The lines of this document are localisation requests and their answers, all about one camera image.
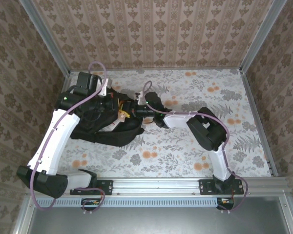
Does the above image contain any aluminium table side rail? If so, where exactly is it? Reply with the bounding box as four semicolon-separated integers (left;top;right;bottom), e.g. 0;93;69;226
36;73;73;177
239;69;279;176

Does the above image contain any black backpack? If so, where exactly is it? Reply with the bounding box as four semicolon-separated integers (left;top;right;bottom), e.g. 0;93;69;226
70;89;145;147

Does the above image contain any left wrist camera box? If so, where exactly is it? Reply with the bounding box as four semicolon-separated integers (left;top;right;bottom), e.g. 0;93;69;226
101;78;109;96

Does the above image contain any aluminium mounting rail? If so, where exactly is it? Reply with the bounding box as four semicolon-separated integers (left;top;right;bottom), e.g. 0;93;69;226
26;177;290;195

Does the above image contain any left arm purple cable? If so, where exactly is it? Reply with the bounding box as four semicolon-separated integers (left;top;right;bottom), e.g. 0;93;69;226
30;60;109;213

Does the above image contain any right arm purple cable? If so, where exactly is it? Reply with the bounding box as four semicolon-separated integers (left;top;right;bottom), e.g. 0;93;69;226
143;80;249;212

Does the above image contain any slotted grey cable duct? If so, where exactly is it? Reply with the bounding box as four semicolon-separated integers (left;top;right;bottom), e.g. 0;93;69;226
35;197;220;208

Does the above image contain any grey metal sheet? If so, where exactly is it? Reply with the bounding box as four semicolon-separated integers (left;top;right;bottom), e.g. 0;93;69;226
26;207;291;234

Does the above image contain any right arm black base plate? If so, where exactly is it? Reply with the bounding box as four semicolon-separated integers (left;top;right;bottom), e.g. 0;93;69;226
199;179;244;195

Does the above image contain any aluminium frame post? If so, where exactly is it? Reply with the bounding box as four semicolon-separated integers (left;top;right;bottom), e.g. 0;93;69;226
19;0;71;76
239;0;288;74

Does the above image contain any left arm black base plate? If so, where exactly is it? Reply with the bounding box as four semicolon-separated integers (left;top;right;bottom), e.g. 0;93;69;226
70;179;113;195

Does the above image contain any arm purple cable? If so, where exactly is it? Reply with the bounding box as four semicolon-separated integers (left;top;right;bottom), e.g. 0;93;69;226
30;60;109;213
143;80;249;212

